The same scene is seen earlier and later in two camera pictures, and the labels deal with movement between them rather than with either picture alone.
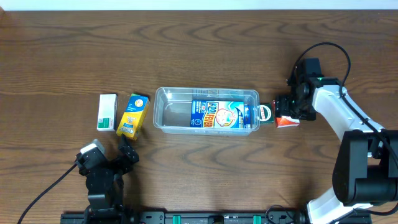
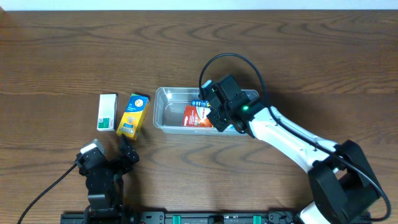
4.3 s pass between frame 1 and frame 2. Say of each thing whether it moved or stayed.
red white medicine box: moved
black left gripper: stayed
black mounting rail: stayed
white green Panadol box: stayed
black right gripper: moved
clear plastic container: stayed
